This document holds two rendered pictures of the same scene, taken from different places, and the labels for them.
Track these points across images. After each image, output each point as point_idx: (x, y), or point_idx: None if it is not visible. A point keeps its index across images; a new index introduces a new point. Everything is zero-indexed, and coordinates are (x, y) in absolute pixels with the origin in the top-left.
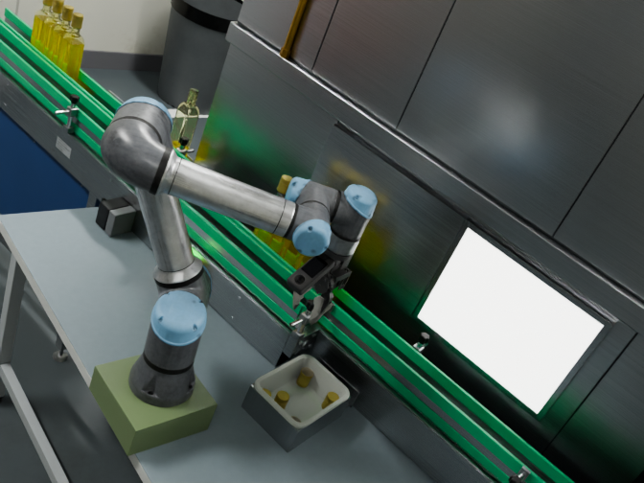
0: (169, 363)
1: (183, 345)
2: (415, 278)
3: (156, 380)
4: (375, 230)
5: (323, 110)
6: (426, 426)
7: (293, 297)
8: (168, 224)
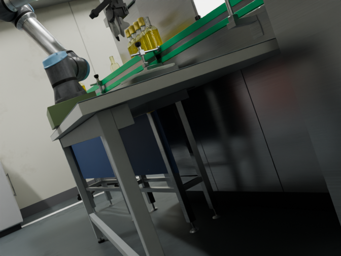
0: (56, 77)
1: (55, 63)
2: (188, 8)
3: (58, 91)
4: (167, 13)
5: (134, 4)
6: (209, 37)
7: (113, 34)
8: (41, 36)
